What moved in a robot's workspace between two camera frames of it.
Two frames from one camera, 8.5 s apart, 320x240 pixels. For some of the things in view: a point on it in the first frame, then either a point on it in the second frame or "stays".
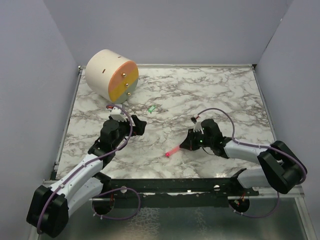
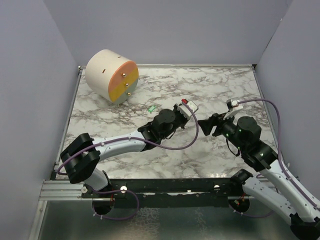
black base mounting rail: (179, 193) stays
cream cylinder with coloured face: (111, 75) stays
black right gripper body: (200, 140) → (226, 127)
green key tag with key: (151, 108) stays
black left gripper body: (125, 130) → (179, 121)
